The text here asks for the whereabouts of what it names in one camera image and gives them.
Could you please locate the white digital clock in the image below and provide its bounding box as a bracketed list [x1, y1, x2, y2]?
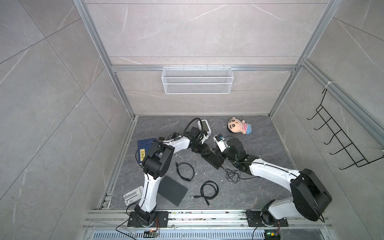
[198, 120, 212, 137]

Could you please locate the black wire hook rack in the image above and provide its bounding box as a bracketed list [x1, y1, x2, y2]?
[307, 89, 384, 170]

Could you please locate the thin black power adapter cable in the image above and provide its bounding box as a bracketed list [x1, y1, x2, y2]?
[220, 164, 260, 184]

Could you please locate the white power strip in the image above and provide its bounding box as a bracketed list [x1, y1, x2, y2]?
[123, 186, 144, 206]

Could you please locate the black adapter with thin cord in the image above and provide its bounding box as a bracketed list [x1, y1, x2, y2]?
[158, 132, 180, 141]

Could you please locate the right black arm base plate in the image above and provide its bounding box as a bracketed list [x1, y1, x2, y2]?
[245, 210, 289, 227]

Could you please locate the coiled thick black cable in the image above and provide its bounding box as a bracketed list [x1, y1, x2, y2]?
[191, 180, 220, 206]

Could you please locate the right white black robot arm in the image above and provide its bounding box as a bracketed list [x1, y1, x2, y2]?
[215, 135, 332, 226]

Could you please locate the black ribbed network switch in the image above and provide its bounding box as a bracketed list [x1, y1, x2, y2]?
[202, 151, 224, 170]

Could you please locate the cartoon boy plush doll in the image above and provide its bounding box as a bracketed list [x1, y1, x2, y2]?
[227, 117, 253, 135]

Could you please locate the aluminium mounting rail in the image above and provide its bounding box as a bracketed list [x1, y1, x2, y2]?
[82, 209, 333, 230]

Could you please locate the flat black perforated box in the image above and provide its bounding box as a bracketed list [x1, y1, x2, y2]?
[158, 176, 188, 206]

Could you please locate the blue booklet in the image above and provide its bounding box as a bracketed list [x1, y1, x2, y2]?
[135, 138, 155, 165]

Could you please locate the small black ethernet cable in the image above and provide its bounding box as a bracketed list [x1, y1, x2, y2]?
[175, 161, 196, 182]

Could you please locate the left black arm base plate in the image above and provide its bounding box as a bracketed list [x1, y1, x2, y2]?
[127, 211, 169, 228]

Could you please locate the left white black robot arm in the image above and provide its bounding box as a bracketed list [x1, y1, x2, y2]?
[135, 118, 212, 225]

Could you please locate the white wire mesh basket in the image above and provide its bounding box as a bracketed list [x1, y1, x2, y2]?
[162, 67, 234, 95]

